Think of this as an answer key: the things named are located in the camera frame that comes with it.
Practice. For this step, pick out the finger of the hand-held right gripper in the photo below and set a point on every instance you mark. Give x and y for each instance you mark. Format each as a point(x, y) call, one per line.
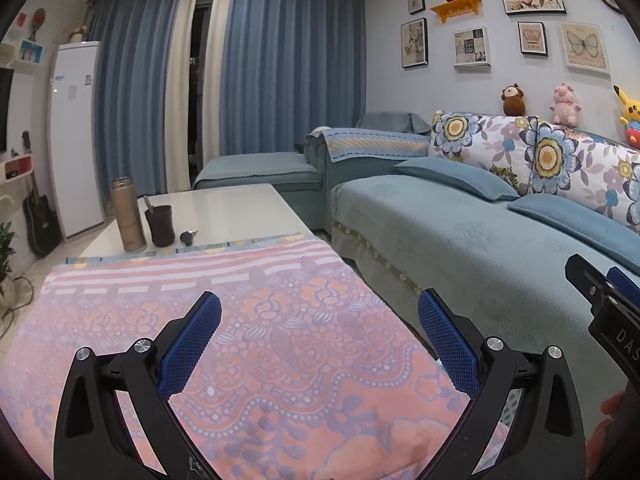
point(582, 275)
point(625, 282)

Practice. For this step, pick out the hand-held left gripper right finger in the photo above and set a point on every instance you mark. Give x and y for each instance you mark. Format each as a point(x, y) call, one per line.
point(445, 340)

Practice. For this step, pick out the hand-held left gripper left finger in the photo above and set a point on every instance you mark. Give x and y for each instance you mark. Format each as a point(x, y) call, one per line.
point(192, 340)

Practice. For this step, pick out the person's right hand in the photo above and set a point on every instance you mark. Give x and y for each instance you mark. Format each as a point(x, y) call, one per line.
point(607, 450)

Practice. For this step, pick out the blue cushion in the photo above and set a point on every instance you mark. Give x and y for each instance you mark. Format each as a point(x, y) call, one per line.
point(575, 217)
point(450, 175)

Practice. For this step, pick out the teal fabric sofa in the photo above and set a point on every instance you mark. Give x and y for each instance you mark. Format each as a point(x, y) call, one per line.
point(450, 250)

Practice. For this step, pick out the black car key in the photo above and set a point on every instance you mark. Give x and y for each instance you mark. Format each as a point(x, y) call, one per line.
point(187, 237)

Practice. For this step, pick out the pink printed blanket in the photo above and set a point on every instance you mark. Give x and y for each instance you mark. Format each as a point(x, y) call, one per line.
point(300, 335)

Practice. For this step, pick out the floral cushion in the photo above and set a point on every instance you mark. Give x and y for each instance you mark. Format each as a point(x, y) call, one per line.
point(470, 135)
point(575, 160)

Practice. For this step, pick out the dark brown cup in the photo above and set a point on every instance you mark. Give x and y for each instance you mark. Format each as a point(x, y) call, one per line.
point(160, 227)

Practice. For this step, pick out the white coffee table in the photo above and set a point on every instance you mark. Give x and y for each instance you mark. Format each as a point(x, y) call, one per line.
point(225, 215)

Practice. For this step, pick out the bronze thermos flask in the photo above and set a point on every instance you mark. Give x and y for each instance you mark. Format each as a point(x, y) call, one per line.
point(127, 215)

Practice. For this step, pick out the pink pig plush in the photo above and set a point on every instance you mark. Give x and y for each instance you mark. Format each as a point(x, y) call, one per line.
point(565, 105)

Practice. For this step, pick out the yellow plush toy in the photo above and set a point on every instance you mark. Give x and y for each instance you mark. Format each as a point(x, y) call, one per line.
point(630, 110)

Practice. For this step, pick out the brown monkey plush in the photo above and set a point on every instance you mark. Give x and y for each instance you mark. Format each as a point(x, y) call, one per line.
point(513, 100)

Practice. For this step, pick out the black acoustic guitar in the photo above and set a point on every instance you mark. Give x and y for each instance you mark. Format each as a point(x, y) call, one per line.
point(40, 220)

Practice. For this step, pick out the green potted plant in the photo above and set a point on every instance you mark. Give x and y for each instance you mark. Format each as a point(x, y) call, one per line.
point(6, 250)

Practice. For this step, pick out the striped sofa cover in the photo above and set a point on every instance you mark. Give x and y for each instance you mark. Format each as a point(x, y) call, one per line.
point(375, 142)

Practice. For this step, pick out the butterfly canvas picture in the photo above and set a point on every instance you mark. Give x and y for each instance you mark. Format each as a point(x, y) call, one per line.
point(585, 47)

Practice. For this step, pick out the white refrigerator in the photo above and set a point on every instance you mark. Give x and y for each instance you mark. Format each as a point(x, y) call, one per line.
point(75, 135)

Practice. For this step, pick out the crown framed picture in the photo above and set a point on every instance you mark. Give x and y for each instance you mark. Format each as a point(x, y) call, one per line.
point(533, 38)

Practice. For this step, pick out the white and red box shelf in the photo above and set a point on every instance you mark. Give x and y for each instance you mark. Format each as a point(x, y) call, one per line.
point(15, 172)

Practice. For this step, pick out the white canvas print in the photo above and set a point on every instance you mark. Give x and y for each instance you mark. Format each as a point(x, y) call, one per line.
point(471, 47)

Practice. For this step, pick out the white curtain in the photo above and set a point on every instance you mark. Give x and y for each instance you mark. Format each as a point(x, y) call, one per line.
point(175, 85)

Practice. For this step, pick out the blue curtain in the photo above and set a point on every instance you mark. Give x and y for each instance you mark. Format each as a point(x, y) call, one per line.
point(290, 60)
point(135, 85)

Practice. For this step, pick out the tall black framed picture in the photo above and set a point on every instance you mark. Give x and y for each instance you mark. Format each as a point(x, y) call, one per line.
point(414, 42)

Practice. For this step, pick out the black television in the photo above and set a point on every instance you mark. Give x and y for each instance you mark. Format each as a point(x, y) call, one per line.
point(5, 110)

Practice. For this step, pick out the small black framed picture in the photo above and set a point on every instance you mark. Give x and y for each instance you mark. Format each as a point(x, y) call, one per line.
point(415, 2)

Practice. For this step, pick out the flower pot ornament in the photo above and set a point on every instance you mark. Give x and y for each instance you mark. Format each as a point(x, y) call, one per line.
point(75, 35)

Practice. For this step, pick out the small blue picture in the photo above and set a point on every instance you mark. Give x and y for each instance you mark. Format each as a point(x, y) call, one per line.
point(31, 51)

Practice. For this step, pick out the round red ornament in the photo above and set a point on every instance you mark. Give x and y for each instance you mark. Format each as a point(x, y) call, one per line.
point(38, 17)

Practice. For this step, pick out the small red picture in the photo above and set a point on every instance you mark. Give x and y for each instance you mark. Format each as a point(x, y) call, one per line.
point(21, 20)

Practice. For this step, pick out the orange wall shelf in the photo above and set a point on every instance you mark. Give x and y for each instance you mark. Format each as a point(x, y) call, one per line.
point(455, 9)

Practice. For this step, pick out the white curved wall shelf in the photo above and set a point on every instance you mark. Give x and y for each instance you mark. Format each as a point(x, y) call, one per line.
point(22, 65)

